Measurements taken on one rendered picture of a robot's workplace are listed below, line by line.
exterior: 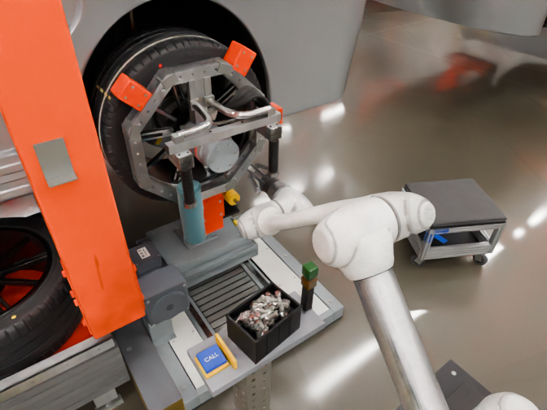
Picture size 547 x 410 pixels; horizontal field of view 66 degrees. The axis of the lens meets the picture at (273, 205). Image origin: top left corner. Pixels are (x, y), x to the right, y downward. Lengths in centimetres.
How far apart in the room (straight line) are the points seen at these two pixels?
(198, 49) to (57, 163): 73
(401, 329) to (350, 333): 98
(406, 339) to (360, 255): 22
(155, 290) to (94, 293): 41
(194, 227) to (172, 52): 62
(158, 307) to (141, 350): 24
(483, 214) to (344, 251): 140
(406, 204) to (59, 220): 83
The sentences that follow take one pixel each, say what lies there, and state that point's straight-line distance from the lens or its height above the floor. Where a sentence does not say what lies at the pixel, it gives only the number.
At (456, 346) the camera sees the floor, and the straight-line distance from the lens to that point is 213.
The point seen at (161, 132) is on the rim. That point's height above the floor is 87.
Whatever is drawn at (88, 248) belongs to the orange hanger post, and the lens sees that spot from 118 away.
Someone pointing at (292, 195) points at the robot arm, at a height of 69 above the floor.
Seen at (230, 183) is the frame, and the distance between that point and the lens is 177.
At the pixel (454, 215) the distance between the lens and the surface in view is 223.
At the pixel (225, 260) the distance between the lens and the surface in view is 206.
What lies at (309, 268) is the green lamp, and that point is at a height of 66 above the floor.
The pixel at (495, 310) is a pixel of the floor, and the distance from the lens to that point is 235.
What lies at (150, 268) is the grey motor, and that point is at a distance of 176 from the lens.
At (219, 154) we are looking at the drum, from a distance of 148.
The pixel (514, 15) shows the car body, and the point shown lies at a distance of 361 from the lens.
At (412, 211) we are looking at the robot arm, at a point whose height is 99.
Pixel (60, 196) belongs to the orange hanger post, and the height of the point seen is 104.
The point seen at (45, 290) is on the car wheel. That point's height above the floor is 50.
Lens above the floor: 163
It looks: 38 degrees down
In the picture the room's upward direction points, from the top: 1 degrees clockwise
